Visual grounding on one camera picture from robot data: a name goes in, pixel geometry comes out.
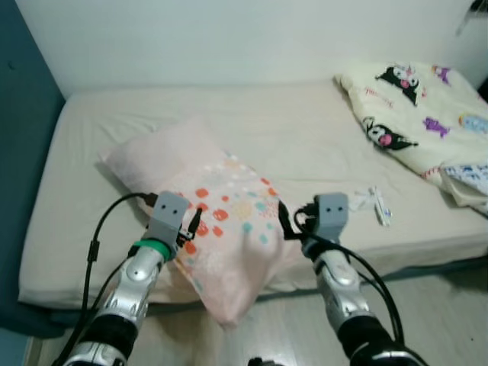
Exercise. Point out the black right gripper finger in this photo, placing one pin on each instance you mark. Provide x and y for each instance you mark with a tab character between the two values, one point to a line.
286	223

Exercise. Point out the pink dotted pillow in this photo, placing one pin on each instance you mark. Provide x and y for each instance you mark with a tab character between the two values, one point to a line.
236	206

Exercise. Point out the white blue lettered book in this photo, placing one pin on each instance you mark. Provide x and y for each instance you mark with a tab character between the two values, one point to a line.
469	179

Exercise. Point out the cream cartoon print blanket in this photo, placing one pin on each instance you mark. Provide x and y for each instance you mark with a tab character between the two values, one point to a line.
427	99

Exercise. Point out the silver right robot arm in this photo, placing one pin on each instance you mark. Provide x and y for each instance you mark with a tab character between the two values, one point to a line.
339	286

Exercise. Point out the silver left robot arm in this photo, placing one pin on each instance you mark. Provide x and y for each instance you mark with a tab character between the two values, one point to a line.
133	282

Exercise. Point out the white crumpled tissue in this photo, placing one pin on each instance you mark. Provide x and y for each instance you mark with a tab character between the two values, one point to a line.
360	203

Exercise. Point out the white wrapper strip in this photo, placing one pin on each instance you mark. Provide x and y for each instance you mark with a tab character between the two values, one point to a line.
381	207

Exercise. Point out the cream sheeted mattress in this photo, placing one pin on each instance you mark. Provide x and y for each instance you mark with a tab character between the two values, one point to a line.
305	137

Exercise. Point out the robot right leg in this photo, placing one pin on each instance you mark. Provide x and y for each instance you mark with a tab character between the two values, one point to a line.
263	361

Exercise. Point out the teal padded headboard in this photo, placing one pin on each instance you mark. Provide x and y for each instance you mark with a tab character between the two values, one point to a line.
27	152

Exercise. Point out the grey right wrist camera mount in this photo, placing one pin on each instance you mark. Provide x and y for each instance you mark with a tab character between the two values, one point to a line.
332	213

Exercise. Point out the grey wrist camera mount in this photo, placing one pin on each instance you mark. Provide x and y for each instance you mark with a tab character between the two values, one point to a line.
168	213
332	213

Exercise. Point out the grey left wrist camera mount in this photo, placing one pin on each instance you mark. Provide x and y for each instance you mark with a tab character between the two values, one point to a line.
168	213

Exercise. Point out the dark bed frame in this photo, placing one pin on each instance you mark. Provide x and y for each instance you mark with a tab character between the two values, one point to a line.
427	267

